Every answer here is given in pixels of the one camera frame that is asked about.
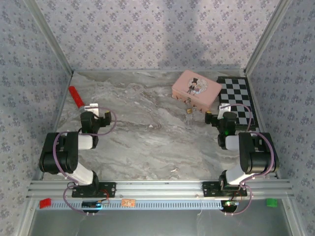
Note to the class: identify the small brass padlock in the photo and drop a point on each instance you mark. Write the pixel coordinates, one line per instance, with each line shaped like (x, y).
(189, 111)

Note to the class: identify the pink tin box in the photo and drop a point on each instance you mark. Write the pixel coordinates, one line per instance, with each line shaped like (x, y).
(197, 88)

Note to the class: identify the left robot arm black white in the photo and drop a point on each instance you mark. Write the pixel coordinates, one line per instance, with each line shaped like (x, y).
(59, 155)

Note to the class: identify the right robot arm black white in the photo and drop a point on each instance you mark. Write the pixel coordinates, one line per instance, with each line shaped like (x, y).
(258, 157)

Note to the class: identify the black white chessboard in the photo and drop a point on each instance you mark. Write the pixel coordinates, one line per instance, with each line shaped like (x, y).
(236, 98)

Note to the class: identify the red cylinder silver cap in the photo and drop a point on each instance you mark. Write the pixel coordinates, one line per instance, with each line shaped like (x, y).
(76, 97)

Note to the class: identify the orange label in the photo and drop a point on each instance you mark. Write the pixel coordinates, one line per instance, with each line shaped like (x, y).
(128, 202)

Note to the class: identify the green plastic block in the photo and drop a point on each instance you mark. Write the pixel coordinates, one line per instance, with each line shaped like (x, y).
(272, 202)

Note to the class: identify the red plastic block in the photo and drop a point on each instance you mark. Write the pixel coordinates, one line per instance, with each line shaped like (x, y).
(45, 203)

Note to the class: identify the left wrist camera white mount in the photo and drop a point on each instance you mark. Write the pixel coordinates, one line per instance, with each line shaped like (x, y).
(93, 108)

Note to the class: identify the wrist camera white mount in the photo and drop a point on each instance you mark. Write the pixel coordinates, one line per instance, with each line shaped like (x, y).
(93, 108)
(223, 109)

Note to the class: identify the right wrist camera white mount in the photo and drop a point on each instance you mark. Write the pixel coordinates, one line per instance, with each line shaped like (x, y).
(223, 109)

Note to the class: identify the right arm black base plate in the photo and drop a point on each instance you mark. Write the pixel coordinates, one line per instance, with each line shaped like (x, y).
(209, 189)

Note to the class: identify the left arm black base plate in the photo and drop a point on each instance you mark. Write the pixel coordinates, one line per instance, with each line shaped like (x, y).
(108, 189)

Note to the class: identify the aluminium mounting rail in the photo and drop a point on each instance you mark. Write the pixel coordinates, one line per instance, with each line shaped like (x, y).
(157, 188)

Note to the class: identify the aluminium frame post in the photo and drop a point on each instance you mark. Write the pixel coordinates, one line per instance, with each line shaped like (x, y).
(49, 37)
(268, 37)

